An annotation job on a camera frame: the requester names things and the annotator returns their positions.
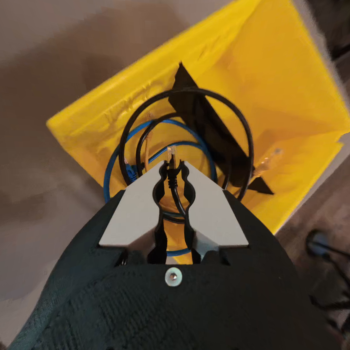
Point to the black chair base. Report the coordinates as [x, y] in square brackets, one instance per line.
[317, 243]

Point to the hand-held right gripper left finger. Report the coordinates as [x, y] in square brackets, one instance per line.
[128, 218]

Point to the large yellow plastic bin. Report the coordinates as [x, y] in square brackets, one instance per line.
[273, 82]

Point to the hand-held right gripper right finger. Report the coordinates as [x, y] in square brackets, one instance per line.
[218, 218]

